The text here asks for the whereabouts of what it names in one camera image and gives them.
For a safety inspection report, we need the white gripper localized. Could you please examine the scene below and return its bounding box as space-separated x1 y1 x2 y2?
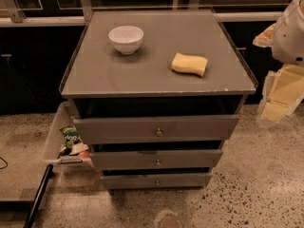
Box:
253 24 304 124

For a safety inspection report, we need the grey top drawer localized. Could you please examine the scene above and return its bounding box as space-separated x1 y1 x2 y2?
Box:
73 115 239 144

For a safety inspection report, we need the grey drawer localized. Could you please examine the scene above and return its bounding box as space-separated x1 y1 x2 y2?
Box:
73 115 239 144
90 150 222 170
101 173 212 189

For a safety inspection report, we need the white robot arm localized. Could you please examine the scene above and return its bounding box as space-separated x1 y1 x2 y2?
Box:
253 0 304 127

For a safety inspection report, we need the grey drawer cabinet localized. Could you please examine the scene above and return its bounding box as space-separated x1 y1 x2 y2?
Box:
61 15 257 177

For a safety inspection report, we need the grey middle drawer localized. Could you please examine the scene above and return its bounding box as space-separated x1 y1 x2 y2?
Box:
90 150 222 170

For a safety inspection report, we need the grey bottom drawer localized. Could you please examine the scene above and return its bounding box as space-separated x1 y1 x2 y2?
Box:
101 173 212 189

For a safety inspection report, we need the yellow sponge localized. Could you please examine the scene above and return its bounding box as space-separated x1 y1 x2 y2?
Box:
171 53 208 77

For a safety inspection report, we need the white ceramic bowl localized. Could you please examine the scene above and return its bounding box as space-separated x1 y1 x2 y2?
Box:
108 26 144 55

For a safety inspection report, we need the round floor drain cover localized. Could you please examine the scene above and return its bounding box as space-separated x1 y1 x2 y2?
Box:
154 210 183 228

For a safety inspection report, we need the green snack bag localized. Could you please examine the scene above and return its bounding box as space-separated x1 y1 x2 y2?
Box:
60 125 82 149

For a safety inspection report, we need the clear plastic bin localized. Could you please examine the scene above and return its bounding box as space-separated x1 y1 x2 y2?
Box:
44 102 92 170

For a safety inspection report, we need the black pole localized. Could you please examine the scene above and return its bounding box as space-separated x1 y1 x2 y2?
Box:
23 164 54 228

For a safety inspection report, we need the metal railing frame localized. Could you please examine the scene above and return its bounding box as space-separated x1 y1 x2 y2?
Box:
1 0 293 27

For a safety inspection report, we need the black cable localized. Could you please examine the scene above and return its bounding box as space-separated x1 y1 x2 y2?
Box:
0 156 10 171

